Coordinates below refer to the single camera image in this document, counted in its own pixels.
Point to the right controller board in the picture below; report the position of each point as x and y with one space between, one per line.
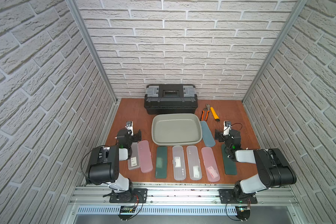
243 213

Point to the left controller board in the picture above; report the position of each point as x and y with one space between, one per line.
126 212

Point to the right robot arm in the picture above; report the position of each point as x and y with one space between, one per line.
272 167

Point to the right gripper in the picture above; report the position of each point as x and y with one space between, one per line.
221 135

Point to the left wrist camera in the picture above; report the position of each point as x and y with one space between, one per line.
129 127

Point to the orange handled pliers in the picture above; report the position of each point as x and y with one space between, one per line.
205 113

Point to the pink pencil case left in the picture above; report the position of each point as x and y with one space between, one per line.
145 156

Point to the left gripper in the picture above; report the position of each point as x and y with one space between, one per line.
135 135

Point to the black plastic toolbox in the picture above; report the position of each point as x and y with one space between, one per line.
170 98

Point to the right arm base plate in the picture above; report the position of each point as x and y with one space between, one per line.
228 196

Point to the controller board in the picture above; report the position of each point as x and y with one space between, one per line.
126 212
243 213

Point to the dark green case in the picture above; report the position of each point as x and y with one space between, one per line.
229 165
161 163

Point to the light blue pencil case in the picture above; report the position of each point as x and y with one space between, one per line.
208 138

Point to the clear pencil case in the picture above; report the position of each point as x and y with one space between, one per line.
179 169
195 172

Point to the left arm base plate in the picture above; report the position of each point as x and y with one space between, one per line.
135 196

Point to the grey plastic storage tray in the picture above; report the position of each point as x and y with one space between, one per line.
176 129

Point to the yellow utility knife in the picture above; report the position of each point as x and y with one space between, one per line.
215 115

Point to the aluminium mounting rail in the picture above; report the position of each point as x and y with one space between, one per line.
182 194

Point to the pink pencil case with label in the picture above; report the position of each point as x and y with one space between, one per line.
210 164

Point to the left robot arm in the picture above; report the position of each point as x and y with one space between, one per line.
103 164

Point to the clear rectangular case far left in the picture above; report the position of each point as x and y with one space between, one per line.
134 161

